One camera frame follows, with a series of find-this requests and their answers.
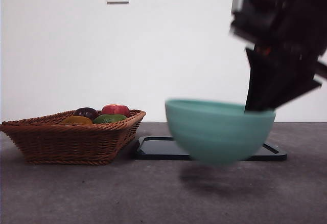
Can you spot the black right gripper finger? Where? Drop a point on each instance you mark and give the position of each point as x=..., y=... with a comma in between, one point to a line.
x=299, y=91
x=263, y=80

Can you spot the teal ribbed bowl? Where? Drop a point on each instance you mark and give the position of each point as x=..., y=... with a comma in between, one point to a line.
x=217, y=132

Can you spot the orange-brown round fruit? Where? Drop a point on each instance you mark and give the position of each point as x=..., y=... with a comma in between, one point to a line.
x=76, y=120

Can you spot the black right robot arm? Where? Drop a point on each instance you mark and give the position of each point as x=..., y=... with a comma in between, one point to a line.
x=301, y=24

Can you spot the dark rectangular tray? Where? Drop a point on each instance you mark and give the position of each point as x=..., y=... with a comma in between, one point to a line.
x=158, y=148

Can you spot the red apple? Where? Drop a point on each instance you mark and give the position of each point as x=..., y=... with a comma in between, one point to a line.
x=116, y=109

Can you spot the dark purple fruit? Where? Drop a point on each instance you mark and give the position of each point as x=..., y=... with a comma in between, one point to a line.
x=85, y=112

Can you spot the green fruit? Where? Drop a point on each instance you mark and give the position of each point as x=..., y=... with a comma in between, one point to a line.
x=110, y=118

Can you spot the brown wicker basket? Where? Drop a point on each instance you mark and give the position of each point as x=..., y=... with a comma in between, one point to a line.
x=66, y=142

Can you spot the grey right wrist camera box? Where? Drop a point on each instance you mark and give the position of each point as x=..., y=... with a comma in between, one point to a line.
x=241, y=1

